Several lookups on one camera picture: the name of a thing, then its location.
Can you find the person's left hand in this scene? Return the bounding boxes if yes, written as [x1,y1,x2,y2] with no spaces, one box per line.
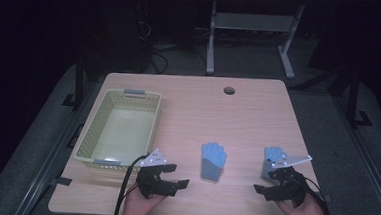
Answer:
[119,182,169,215]

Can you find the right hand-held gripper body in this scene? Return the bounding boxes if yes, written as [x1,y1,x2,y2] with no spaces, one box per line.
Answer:
[268,153,314,210]

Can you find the white metal desk frame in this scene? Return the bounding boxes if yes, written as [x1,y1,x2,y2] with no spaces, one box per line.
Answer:
[205,0,307,81]

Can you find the black metal stand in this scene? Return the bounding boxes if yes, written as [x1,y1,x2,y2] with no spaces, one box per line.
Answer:
[344,61,377,131]
[61,54,86,109]

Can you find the grey table cable grommet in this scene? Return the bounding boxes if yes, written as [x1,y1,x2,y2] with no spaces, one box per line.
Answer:
[222,85,237,96]

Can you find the cables on floor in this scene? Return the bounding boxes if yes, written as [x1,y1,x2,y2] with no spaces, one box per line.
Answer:
[132,0,213,78]

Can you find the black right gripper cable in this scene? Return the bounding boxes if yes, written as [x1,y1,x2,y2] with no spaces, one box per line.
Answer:
[300,176,334,215]

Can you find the blue knit glove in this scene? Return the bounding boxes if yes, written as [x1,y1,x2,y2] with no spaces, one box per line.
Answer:
[260,145,289,184]
[198,140,229,184]

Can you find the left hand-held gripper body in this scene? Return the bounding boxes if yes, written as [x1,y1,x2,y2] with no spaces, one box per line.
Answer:
[135,147,180,202]

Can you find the cream plastic basket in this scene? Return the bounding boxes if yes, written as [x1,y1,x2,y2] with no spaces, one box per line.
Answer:
[73,86,163,174]

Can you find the grey metal rail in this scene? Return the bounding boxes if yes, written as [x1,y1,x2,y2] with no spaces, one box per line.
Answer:
[13,76,98,215]
[323,94,381,215]

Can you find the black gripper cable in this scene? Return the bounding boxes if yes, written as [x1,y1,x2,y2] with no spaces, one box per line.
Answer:
[113,151,152,215]
[300,176,334,215]

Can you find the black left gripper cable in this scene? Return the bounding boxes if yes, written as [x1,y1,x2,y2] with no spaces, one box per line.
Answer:
[113,151,152,215]

